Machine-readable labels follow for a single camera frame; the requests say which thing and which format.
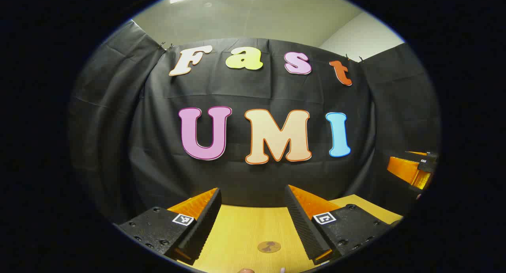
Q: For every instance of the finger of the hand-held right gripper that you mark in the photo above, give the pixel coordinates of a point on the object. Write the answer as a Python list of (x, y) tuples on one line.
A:
[(407, 169)]

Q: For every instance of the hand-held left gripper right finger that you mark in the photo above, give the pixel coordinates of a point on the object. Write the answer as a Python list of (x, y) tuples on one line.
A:
[(300, 225)]

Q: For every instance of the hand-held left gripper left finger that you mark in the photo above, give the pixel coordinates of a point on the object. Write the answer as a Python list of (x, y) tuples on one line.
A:
[(205, 221)]

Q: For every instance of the wooden desktop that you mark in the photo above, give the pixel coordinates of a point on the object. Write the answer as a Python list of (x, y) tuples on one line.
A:
[(245, 233)]

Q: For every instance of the round brown coaster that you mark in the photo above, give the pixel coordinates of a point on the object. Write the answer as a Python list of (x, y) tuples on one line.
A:
[(269, 247)]

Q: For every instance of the black backdrop cloth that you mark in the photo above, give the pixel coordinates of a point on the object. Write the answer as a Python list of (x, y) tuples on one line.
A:
[(253, 174)]

